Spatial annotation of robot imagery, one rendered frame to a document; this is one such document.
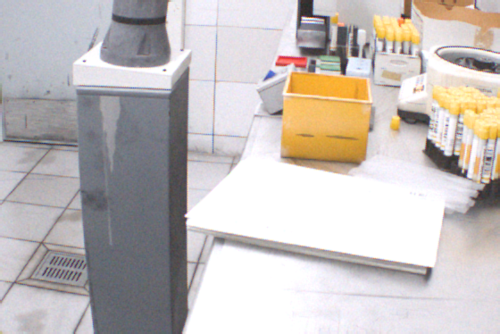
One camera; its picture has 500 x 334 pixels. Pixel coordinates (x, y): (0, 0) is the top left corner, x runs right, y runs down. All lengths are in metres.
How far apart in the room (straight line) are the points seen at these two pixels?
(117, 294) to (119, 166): 0.31
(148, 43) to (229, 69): 1.88
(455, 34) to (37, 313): 1.50
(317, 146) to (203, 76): 2.27
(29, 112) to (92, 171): 2.09
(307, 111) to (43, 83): 2.53
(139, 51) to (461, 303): 0.89
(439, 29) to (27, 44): 2.32
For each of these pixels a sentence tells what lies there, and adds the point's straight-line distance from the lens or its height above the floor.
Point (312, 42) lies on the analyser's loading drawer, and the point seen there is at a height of 0.91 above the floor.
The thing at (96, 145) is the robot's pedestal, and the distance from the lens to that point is 1.49.
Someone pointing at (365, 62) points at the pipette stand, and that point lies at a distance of 1.31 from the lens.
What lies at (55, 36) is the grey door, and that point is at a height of 0.56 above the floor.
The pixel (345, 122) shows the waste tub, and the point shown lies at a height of 0.94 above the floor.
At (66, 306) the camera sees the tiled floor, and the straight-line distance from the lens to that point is 2.33.
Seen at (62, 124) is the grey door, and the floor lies 0.12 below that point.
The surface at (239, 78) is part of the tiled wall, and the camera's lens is 3.32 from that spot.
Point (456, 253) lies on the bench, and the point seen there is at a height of 0.87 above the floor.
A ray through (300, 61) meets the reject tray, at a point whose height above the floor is 0.88.
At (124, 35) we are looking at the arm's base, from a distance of 1.45.
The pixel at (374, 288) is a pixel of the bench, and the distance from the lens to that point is 0.80.
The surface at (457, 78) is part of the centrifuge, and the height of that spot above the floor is 0.98.
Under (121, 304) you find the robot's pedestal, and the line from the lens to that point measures 1.66.
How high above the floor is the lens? 1.29
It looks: 23 degrees down
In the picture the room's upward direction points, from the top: 3 degrees clockwise
